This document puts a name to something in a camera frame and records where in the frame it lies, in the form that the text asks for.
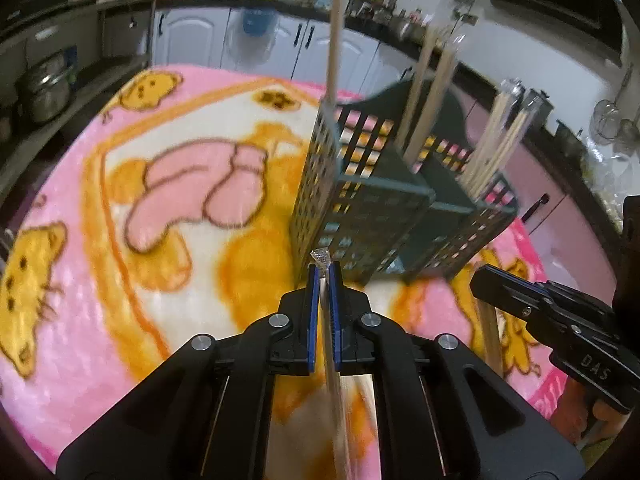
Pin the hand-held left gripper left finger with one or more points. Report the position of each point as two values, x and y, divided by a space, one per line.
314 310

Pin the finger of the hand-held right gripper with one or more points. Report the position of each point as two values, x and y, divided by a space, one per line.
510 295

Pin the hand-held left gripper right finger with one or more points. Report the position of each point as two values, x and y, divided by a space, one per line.
336 310

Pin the green perforated utensil holder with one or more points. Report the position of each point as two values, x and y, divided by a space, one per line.
380 210

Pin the person's right hand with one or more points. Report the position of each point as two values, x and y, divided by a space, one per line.
575 410

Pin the clear plastic bags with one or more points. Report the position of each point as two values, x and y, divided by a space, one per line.
602 185

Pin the pink bear printed blanket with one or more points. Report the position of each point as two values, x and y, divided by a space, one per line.
150 285

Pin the dark cooking pot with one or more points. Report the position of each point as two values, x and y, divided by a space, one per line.
567 136

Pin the steel pot with lid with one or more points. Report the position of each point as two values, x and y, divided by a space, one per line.
542 105

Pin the black kitchen countertop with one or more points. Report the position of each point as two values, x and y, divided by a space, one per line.
380 35

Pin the black range hood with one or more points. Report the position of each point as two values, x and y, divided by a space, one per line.
550 5

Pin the blue hanging bin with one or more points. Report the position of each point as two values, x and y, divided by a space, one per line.
257 21

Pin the kitchen base cabinets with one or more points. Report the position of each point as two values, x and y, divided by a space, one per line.
190 40

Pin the group of condiment bottles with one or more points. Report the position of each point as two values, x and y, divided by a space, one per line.
385 10

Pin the stacked steel pots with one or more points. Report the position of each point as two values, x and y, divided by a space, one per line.
45 90

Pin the wooden shelf unit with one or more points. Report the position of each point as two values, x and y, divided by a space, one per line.
115 25

